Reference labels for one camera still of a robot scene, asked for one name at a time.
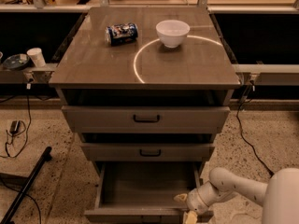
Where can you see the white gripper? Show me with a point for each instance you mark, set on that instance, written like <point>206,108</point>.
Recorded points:
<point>195,202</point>

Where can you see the grey drawer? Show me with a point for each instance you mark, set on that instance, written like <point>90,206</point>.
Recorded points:
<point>143,192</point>
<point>145,119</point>
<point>147,152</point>

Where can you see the grey drawer cabinet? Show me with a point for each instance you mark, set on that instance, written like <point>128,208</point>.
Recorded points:
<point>197,73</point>

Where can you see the black pole on floor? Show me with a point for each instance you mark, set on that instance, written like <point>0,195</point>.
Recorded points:
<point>25,186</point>

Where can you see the white bowl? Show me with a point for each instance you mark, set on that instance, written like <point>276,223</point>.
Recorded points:
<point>172,32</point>

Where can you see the blue soda can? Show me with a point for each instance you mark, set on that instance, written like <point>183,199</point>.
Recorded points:
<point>123,33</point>

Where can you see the black power adapter left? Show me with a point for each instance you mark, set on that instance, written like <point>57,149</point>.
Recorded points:
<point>14,127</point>

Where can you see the white paper cup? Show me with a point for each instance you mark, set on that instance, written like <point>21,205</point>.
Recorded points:
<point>36,56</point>

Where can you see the dark blue plate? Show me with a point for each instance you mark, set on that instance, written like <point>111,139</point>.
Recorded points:
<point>16,62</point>

